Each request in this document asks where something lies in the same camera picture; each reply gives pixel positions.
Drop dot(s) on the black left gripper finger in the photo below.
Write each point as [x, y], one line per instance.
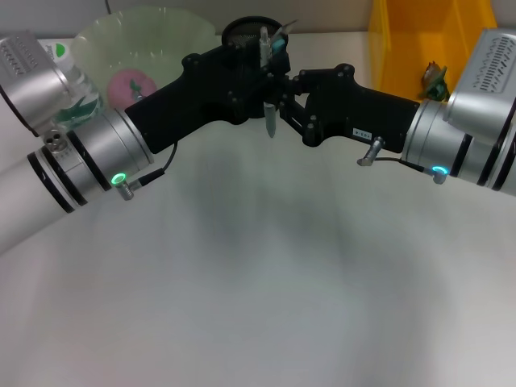
[250, 105]
[250, 60]

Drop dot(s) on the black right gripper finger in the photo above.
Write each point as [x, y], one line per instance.
[300, 119]
[296, 84]

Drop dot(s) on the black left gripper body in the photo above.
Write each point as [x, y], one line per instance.
[193, 96]

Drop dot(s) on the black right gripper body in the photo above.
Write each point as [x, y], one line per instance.
[363, 109]

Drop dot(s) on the grey click pen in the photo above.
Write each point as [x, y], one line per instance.
[270, 121]

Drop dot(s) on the blue capped scissors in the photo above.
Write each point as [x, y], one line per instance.
[278, 45]

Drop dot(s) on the pink toy peach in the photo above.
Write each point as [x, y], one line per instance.
[121, 90]

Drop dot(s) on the green plastic wrapper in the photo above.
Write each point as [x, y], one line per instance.
[435, 84]

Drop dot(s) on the clear green-label water bottle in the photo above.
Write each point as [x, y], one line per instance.
[82, 96]

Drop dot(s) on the black mesh pen holder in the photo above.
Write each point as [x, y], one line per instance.
[244, 32]

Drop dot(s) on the translucent green fruit bowl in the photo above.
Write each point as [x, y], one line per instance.
[161, 44]

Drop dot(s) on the yellow plastic bin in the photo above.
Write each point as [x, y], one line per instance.
[423, 40]

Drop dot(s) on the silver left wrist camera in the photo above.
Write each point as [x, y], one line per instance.
[32, 84]

